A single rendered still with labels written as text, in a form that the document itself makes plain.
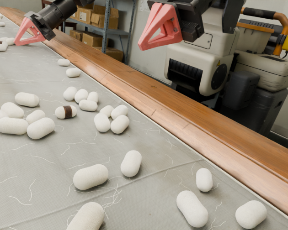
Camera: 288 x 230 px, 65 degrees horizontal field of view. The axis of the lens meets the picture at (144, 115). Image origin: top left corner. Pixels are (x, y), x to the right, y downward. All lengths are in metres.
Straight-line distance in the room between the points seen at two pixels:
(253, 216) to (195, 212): 0.06
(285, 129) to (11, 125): 2.19
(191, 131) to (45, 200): 0.22
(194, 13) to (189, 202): 0.28
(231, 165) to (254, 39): 0.89
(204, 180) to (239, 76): 0.73
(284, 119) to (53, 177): 2.17
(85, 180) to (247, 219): 0.16
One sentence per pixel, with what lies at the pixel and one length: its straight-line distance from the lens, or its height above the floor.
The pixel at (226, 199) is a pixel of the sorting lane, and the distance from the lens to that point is 0.29.
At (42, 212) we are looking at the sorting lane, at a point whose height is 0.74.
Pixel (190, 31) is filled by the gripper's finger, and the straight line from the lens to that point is 0.42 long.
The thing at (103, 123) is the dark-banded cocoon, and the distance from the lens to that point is 0.33.
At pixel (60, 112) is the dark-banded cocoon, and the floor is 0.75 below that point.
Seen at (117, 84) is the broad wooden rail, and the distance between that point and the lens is 0.50.
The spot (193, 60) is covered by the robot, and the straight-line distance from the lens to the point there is 0.89.
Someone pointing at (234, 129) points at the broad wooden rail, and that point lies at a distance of 0.40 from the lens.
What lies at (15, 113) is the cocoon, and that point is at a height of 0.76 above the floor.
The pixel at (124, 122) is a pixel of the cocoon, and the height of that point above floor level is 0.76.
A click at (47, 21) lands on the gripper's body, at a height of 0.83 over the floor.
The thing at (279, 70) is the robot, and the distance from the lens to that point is 1.08.
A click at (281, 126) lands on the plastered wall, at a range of 2.33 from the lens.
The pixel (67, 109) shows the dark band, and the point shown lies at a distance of 0.36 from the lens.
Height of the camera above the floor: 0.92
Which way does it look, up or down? 25 degrees down
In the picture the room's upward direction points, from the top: 11 degrees clockwise
